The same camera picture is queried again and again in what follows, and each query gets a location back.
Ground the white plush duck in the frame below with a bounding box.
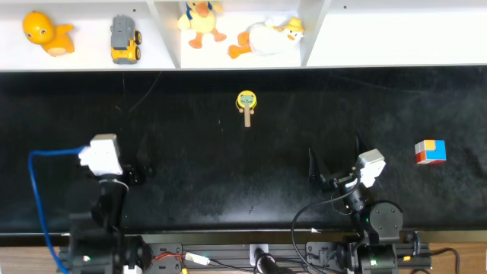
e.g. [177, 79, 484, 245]
[228, 16, 305, 60]

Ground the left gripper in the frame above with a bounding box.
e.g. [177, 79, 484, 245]
[121, 131, 156, 186]

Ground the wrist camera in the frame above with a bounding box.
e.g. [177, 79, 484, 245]
[355, 148, 387, 189]
[78, 133, 124, 177]

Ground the yellow rubber duck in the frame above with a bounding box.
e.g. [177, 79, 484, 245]
[21, 10, 75, 57]

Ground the many-coloured puzzle cube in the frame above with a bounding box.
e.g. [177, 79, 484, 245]
[414, 139, 447, 165]

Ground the mounting rail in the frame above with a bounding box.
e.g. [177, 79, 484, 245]
[56, 242, 461, 274]

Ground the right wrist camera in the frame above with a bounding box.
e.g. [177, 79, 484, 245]
[355, 148, 387, 189]

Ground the yellow rattle drum toy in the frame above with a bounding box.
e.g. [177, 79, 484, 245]
[235, 90, 258, 129]

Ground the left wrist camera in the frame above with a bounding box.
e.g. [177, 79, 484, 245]
[78, 133, 124, 177]

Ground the blue cable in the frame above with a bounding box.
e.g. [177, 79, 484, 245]
[27, 146, 91, 274]

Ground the yellow plush duck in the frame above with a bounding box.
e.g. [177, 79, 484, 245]
[177, 1, 228, 49]

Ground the white shelf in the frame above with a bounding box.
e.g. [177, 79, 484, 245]
[0, 0, 487, 72]

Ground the grey and yellow toy truck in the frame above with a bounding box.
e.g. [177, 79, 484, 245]
[110, 14, 143, 65]

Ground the black cable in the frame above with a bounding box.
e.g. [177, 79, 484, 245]
[291, 173, 362, 274]

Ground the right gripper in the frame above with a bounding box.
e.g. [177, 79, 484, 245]
[307, 129, 367, 191]

